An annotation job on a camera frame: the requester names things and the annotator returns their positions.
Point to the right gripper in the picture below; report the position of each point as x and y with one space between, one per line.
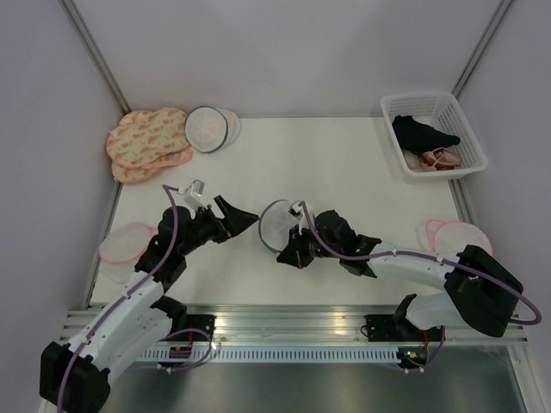
294 257

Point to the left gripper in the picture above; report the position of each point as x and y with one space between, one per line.
234 222

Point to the blue-zip mesh laundry bag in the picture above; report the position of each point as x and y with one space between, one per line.
274 225

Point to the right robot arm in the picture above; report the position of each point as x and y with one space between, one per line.
473 289

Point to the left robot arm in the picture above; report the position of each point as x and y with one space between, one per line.
78 376

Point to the white mesh bag behind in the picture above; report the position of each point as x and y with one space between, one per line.
234 126

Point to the floral laundry bag bottom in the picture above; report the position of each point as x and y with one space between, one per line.
131 176

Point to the floral laundry bag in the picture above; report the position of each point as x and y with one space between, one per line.
131 176
143 137

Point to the pink-trim mesh bag left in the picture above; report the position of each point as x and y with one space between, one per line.
122 248

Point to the pink-trim mesh bag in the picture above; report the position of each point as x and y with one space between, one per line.
437 235
122 248

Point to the floral laundry bag top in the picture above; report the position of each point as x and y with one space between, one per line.
143 137

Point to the pink-trim mesh bag right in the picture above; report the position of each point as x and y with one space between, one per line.
437 235

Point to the black bra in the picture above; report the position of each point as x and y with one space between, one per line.
417 137

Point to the pink bra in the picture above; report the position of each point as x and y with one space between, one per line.
439 159

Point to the white plastic basket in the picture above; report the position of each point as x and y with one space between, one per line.
442 111

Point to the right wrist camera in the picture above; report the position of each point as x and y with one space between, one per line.
303 212

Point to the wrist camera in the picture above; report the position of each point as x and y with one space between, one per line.
192 195
303 212

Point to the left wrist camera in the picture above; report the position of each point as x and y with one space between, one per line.
192 195

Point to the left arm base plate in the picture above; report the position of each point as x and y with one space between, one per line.
191 328

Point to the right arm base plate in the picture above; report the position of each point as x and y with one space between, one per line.
383 328

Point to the white slotted cable duct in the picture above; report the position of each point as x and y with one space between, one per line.
273 354

